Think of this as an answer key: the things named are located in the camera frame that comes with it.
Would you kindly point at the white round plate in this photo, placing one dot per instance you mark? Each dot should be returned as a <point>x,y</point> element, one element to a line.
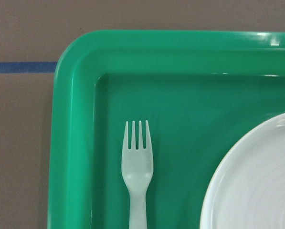
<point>247,190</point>

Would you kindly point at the green plastic tray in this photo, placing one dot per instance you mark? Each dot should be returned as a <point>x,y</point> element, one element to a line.
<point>200,92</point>

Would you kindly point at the pale translucent plastic fork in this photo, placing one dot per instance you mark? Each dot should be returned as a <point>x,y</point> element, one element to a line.
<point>137,171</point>

